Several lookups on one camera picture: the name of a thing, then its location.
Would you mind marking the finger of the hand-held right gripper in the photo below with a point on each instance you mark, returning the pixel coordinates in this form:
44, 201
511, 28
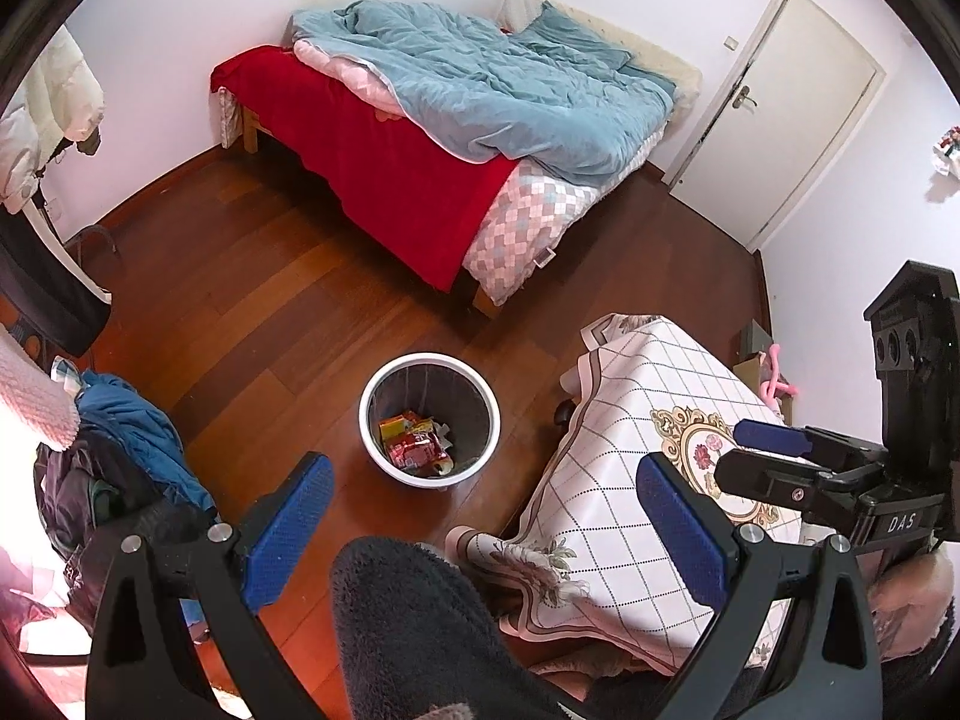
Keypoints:
757, 476
772, 435

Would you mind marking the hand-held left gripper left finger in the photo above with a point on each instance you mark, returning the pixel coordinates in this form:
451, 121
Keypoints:
289, 525

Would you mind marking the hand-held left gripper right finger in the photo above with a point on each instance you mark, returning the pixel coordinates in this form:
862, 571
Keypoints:
682, 532

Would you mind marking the orange yellow snack packet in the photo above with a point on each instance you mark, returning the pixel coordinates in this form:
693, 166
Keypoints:
394, 427

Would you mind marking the white trash bin black liner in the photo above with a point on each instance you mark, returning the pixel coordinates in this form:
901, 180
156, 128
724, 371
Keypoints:
480, 420

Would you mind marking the person's right hand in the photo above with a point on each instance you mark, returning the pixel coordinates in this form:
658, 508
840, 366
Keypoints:
907, 600

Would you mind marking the pink plush toy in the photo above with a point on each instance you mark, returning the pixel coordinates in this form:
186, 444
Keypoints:
776, 382

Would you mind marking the brown cardboard box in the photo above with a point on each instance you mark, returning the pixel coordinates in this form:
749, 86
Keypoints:
754, 379

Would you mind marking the grey small box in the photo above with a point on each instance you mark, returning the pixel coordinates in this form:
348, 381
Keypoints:
754, 337

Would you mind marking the table with patterned cloth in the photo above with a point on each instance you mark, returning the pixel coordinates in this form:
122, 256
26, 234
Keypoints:
637, 420

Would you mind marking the dark grey fuzzy cloth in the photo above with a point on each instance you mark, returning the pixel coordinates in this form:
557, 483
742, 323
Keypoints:
420, 630

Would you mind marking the blue jacket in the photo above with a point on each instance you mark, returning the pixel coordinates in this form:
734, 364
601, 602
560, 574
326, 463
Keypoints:
135, 427

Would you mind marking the dark clothes pile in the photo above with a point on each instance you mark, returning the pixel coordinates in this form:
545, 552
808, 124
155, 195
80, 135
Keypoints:
82, 495

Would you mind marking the pink fuzzy cloth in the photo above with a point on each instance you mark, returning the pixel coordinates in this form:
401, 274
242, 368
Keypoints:
34, 397

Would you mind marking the white door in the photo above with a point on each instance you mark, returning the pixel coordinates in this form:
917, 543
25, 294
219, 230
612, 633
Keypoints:
795, 120

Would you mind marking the checkered mattress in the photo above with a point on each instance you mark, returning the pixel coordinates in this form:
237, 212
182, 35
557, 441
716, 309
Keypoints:
540, 217

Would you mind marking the black hanging garment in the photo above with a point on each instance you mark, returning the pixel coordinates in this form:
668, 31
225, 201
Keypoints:
45, 292

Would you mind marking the red blanket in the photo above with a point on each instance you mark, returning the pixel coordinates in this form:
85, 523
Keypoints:
390, 172

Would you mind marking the cream padded headboard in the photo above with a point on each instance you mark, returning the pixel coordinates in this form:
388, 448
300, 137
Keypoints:
652, 52

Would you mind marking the light blue quilt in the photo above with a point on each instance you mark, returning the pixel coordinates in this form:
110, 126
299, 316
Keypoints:
510, 90

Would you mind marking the light blue pillow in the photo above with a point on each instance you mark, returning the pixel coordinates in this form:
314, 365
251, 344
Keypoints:
577, 34

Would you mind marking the pink quilt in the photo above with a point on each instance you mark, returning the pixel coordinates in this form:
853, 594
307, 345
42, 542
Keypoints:
337, 75

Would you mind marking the white puffer jacket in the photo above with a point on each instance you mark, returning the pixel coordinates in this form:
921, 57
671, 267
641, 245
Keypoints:
45, 112

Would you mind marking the small wall decoration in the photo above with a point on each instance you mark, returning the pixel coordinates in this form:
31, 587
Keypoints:
949, 150

